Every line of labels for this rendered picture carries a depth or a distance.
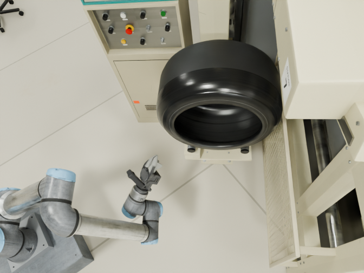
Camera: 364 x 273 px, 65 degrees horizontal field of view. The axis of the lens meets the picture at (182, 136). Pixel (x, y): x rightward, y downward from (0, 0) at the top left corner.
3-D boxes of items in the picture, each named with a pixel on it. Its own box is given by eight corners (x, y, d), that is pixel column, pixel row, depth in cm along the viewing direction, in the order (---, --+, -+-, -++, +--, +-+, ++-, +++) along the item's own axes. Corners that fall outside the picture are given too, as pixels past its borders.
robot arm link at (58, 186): (-17, 222, 152) (43, 200, 105) (-8, 190, 159) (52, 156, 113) (14, 225, 162) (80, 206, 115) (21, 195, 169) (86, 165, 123)
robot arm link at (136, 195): (127, 189, 152) (133, 201, 145) (130, 182, 150) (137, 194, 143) (141, 190, 157) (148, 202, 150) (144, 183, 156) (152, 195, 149)
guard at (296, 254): (261, 138, 217) (278, 78, 156) (264, 138, 217) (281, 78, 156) (269, 267, 176) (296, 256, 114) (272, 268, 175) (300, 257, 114)
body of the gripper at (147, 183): (156, 167, 152) (146, 185, 156) (142, 165, 147) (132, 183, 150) (162, 176, 147) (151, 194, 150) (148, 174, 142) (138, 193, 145)
